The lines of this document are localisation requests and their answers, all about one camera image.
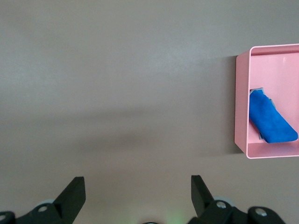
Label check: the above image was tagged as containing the blue microfiber cloth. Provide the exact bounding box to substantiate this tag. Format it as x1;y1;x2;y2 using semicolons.
249;87;299;144

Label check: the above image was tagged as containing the pink plastic bin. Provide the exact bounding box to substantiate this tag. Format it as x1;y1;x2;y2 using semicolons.
234;43;299;160

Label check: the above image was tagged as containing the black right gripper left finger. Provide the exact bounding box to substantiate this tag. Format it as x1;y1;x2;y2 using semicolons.
0;176;86;224

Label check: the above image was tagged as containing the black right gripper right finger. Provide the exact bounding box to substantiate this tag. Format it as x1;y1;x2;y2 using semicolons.
186;175;287;224

